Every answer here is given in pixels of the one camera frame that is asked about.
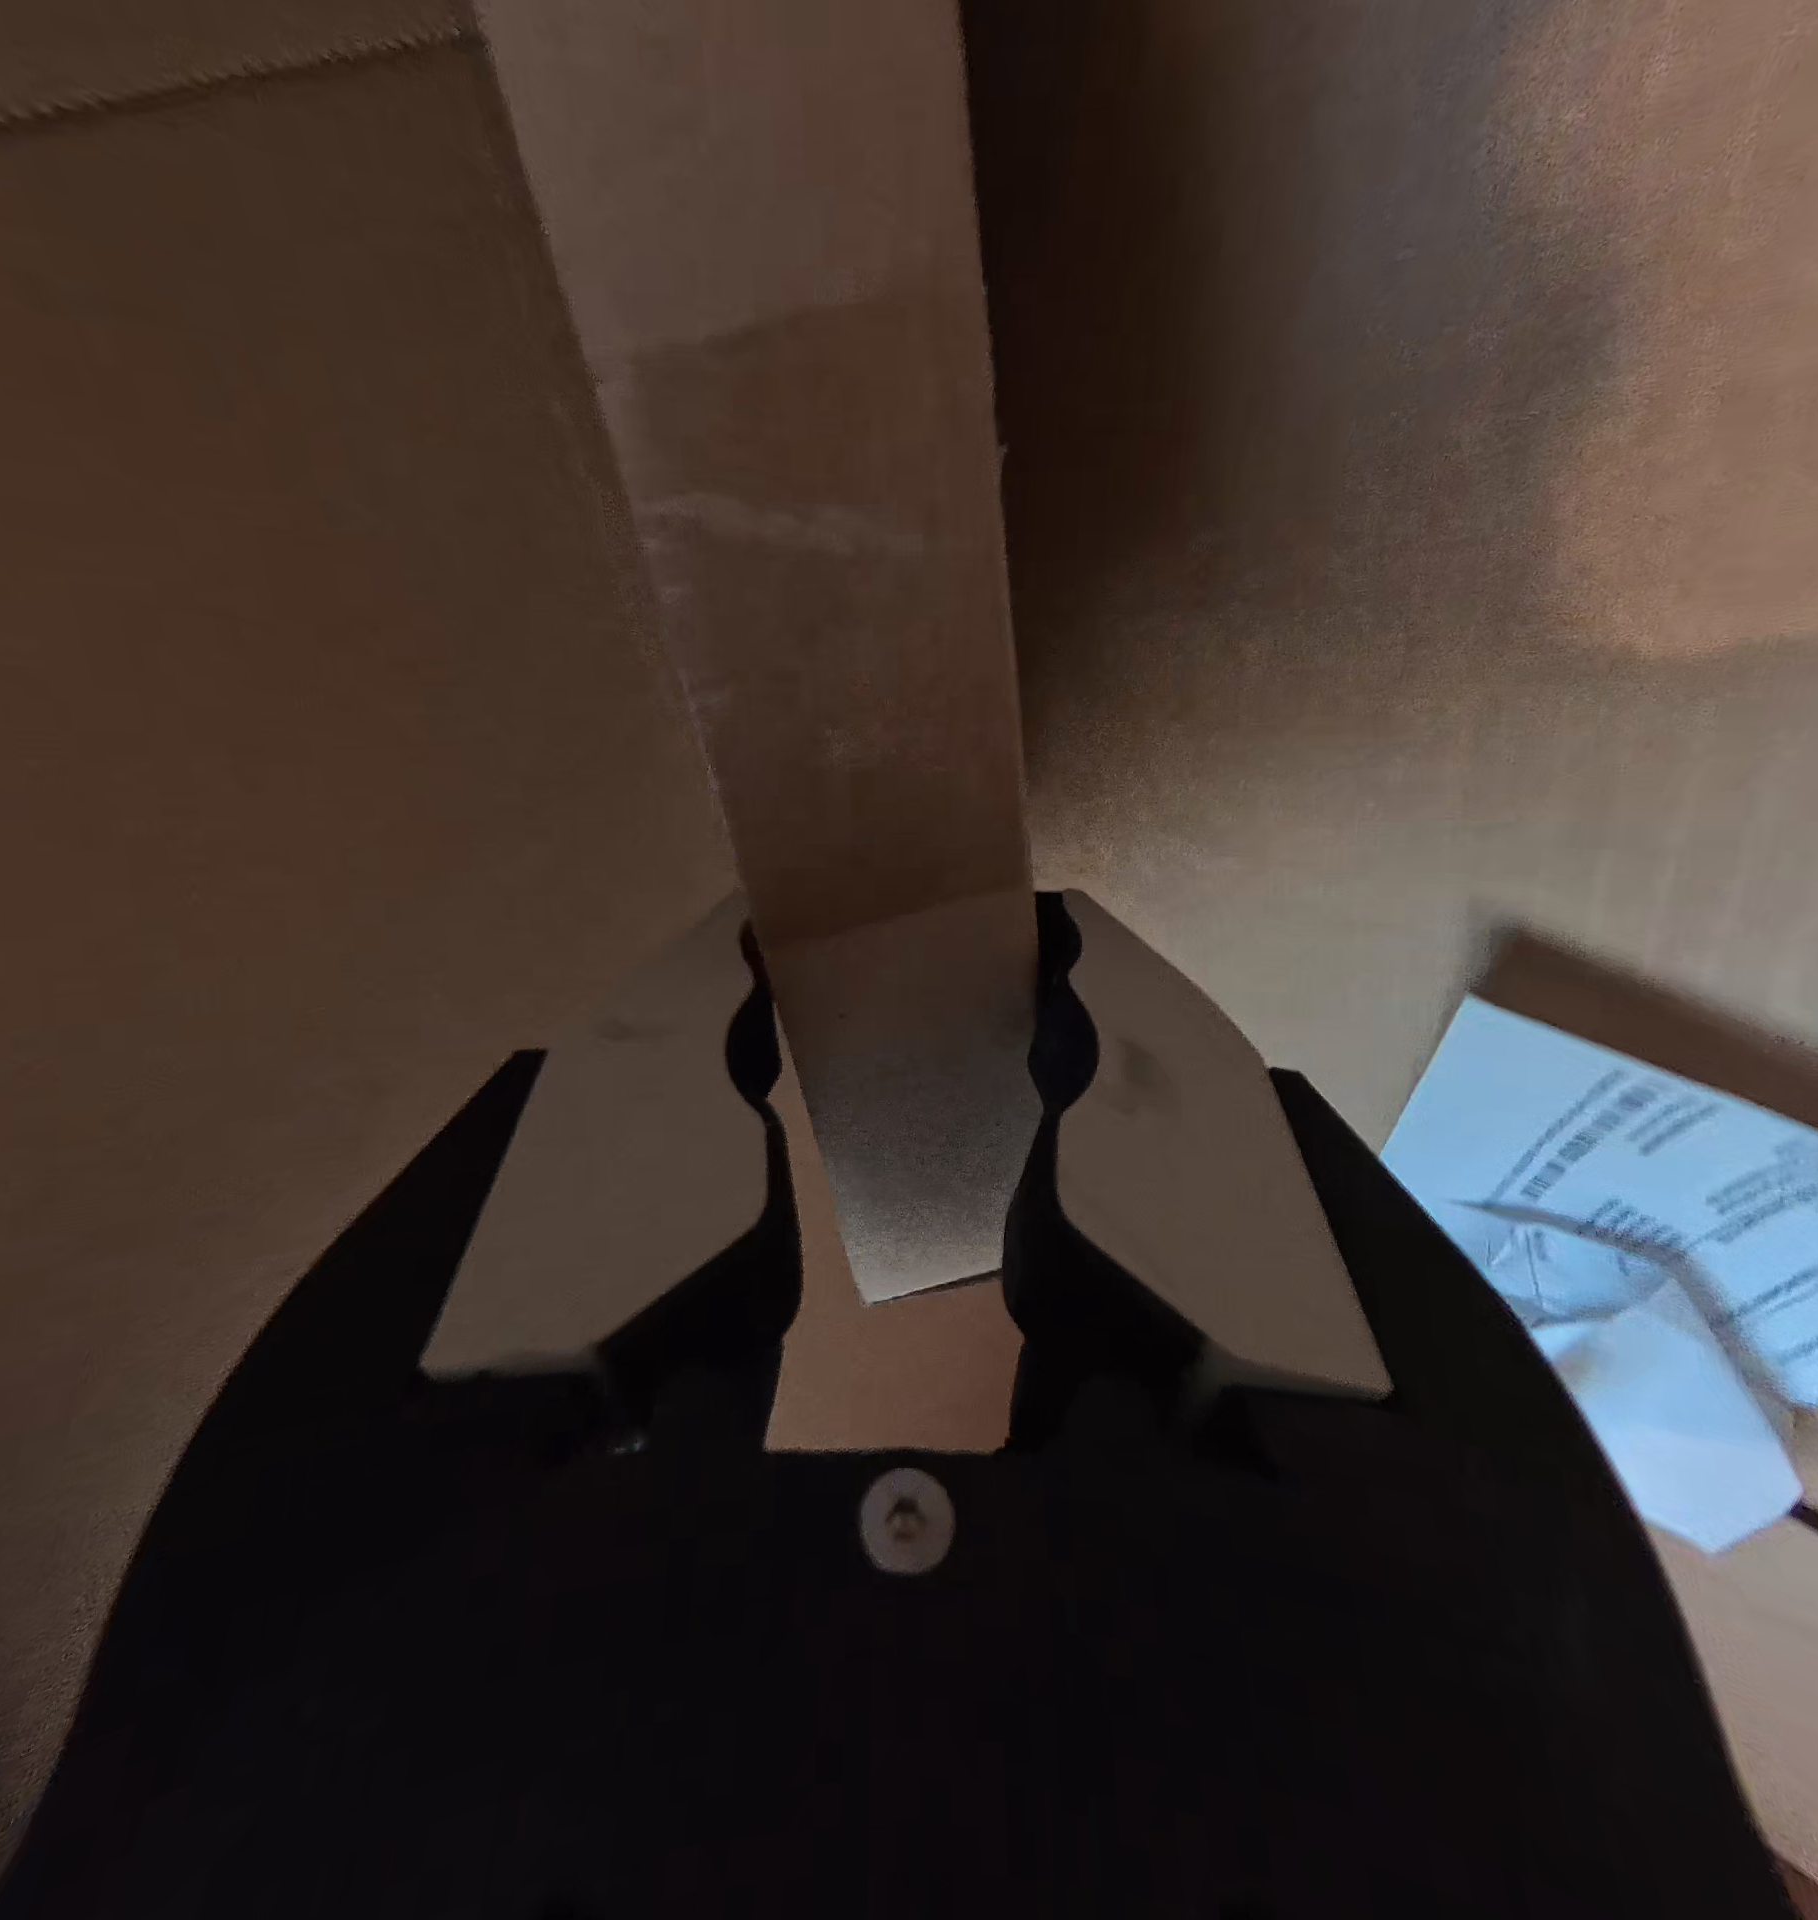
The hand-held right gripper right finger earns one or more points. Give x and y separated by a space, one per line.
1194 1200

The white printed paper sheet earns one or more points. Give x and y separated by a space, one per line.
1645 1200

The brown packing tape strip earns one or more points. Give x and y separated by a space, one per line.
835 600

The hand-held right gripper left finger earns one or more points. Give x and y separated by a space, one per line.
608 1170

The brown cardboard box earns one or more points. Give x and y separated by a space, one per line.
249 600

